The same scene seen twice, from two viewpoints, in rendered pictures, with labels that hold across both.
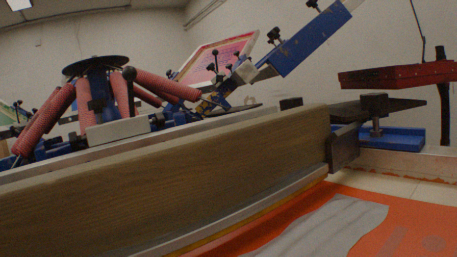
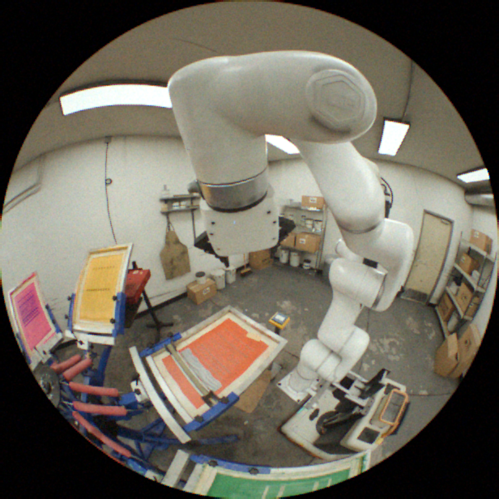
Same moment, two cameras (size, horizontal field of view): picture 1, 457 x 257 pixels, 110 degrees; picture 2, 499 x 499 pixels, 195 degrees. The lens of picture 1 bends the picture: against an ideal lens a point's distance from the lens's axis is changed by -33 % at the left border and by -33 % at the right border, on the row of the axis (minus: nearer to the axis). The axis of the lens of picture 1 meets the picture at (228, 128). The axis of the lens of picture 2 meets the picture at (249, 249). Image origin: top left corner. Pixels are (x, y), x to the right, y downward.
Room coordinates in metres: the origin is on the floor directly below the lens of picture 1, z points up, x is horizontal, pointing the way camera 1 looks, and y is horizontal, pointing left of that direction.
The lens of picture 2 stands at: (-0.07, 0.48, 1.86)
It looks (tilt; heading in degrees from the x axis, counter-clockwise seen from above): 20 degrees down; 253
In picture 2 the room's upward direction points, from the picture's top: straight up
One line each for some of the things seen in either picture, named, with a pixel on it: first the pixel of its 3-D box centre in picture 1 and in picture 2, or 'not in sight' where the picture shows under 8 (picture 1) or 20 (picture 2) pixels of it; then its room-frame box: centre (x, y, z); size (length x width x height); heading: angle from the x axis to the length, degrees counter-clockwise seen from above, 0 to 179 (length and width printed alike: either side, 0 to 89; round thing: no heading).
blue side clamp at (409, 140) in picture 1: (332, 148); (164, 346); (0.35, -0.16, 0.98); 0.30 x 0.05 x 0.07; 31
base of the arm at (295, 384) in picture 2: not in sight; (306, 378); (-0.35, 0.34, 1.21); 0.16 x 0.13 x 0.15; 110
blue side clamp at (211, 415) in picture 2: not in sight; (215, 411); (0.06, 0.31, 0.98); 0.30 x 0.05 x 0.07; 31
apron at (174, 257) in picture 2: not in sight; (173, 249); (0.54, -2.00, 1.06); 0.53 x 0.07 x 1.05; 31
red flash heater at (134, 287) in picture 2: (407, 74); (126, 284); (0.93, -0.92, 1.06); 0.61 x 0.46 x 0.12; 91
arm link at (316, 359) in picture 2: not in sight; (317, 361); (-0.35, 0.33, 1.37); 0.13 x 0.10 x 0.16; 106
